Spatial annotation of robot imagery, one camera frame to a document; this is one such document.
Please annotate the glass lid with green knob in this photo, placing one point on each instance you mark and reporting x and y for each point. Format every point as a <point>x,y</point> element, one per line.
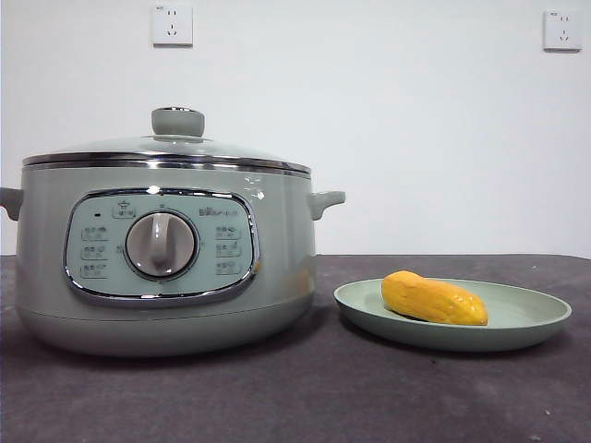
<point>178,122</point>

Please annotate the yellow corn cob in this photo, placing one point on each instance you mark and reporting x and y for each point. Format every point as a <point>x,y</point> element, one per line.
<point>429,300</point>

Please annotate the pale green electric steamer pot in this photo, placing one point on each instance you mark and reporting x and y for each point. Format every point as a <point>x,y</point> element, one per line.
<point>281,244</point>

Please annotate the pale green round plate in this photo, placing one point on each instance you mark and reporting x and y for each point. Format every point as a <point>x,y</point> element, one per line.
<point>522,318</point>

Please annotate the white wall socket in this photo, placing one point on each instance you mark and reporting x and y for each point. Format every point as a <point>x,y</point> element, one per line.
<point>172,26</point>
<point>562,30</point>

